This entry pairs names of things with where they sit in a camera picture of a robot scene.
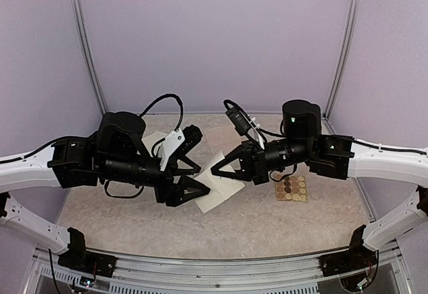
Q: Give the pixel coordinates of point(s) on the cream paper envelope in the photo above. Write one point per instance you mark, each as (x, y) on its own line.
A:
(151, 139)

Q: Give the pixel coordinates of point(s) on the aluminium frame post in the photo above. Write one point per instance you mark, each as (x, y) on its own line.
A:
(342, 58)
(77, 7)

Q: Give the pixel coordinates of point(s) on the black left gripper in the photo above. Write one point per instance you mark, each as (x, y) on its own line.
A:
(173, 196)

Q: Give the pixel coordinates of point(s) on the left aluminium frame post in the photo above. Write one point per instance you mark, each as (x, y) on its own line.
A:
(77, 7)

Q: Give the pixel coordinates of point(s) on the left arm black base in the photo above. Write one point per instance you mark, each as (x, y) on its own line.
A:
(87, 259)

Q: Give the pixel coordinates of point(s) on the right aluminium frame post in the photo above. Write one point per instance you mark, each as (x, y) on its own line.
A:
(342, 58)

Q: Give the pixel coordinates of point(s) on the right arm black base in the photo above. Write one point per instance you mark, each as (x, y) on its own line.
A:
(356, 257)

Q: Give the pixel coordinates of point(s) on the brown sticker sheet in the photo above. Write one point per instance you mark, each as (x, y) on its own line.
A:
(291, 188)

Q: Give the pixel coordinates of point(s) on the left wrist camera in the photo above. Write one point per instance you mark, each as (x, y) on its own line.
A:
(175, 147)

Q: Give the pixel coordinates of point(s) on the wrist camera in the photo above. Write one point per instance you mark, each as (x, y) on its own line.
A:
(242, 122)
(175, 147)

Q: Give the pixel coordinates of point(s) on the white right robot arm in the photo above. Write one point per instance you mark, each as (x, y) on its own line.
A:
(332, 156)

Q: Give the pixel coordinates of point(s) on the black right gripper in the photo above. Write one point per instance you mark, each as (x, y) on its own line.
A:
(253, 162)

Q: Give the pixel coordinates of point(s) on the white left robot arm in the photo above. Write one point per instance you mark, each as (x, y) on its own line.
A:
(114, 153)

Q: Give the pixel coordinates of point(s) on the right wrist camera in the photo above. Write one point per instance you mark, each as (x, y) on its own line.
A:
(242, 122)

